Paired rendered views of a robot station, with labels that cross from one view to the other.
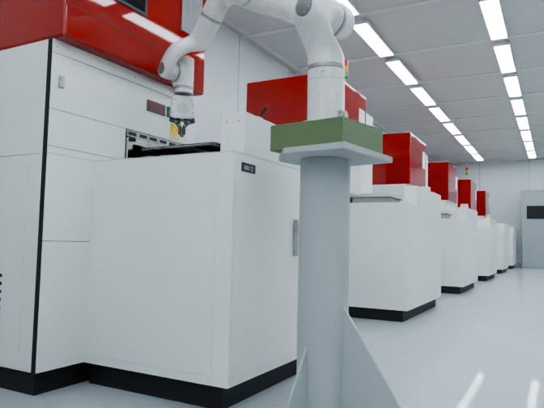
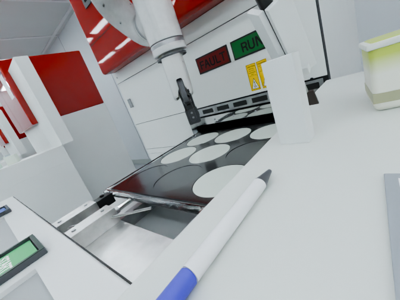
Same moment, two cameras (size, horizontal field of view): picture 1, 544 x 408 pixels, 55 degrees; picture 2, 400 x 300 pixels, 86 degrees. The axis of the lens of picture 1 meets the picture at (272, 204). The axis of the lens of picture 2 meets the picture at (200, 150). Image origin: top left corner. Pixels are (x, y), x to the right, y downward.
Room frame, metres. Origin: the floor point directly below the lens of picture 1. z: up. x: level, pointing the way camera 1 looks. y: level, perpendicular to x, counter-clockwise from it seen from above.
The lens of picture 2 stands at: (2.31, -0.16, 1.05)
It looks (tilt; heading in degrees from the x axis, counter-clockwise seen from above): 16 degrees down; 107
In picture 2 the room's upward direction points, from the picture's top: 20 degrees counter-clockwise
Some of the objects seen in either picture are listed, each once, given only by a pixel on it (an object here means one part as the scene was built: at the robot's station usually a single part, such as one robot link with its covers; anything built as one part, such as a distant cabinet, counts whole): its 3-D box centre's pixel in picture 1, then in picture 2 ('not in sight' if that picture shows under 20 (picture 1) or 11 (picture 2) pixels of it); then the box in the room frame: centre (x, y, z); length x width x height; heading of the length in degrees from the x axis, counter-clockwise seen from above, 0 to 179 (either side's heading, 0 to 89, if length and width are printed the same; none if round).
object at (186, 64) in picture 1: (183, 72); (155, 13); (2.15, 0.39, 1.23); 0.09 x 0.08 x 0.13; 136
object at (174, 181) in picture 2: (203, 153); (209, 153); (2.19, 0.29, 0.90); 0.34 x 0.34 x 0.01; 61
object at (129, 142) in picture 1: (163, 156); (245, 124); (2.27, 0.48, 0.89); 0.44 x 0.02 x 0.10; 151
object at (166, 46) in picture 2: (182, 91); (169, 49); (2.16, 0.39, 1.15); 0.09 x 0.08 x 0.03; 102
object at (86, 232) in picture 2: not in sight; (92, 226); (2.01, 0.09, 0.89); 0.08 x 0.03 x 0.03; 61
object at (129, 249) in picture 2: not in sight; (122, 253); (2.07, 0.05, 0.87); 0.36 x 0.08 x 0.03; 151
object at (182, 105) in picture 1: (182, 106); (178, 75); (2.16, 0.38, 1.09); 0.10 x 0.07 x 0.11; 102
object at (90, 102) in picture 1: (133, 120); (193, 96); (2.13, 0.58, 1.02); 0.81 x 0.03 x 0.40; 151
